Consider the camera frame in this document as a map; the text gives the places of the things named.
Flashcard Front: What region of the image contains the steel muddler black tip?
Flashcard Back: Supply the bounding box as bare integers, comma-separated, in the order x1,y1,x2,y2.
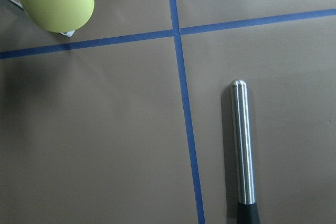
230,79,260,224

